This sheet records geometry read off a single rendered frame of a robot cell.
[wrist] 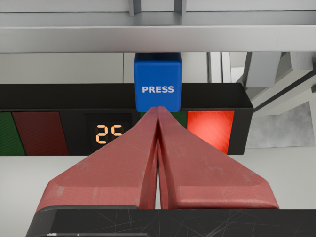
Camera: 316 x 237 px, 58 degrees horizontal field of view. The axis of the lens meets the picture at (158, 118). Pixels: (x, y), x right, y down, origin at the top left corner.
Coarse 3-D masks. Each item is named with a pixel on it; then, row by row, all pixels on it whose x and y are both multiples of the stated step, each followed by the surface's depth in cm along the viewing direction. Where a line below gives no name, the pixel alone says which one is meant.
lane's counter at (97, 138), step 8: (88, 120) 18; (96, 120) 18; (104, 120) 18; (112, 120) 18; (120, 120) 18; (128, 120) 18; (88, 128) 19; (96, 128) 19; (104, 128) 19; (112, 128) 19; (120, 128) 19; (128, 128) 19; (88, 136) 19; (96, 136) 19; (104, 136) 19; (112, 136) 19; (96, 144) 19; (104, 144) 19
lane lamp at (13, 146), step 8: (0, 112) 18; (8, 112) 18; (0, 120) 18; (8, 120) 18; (0, 128) 18; (8, 128) 18; (16, 128) 19; (0, 136) 19; (8, 136) 19; (16, 136) 19; (0, 144) 19; (8, 144) 19; (16, 144) 19; (0, 152) 20; (8, 152) 20; (16, 152) 20; (24, 152) 20
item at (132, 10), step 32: (0, 0) 13; (32, 0) 13; (64, 0) 13; (96, 0) 13; (128, 0) 12; (160, 0) 13; (192, 0) 13; (224, 0) 13; (256, 0) 13; (288, 0) 13
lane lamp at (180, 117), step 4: (140, 112) 18; (144, 112) 18; (172, 112) 18; (176, 112) 18; (180, 112) 18; (184, 112) 18; (140, 116) 18; (176, 116) 18; (180, 116) 18; (184, 116) 18; (180, 120) 18; (184, 120) 18; (184, 124) 18
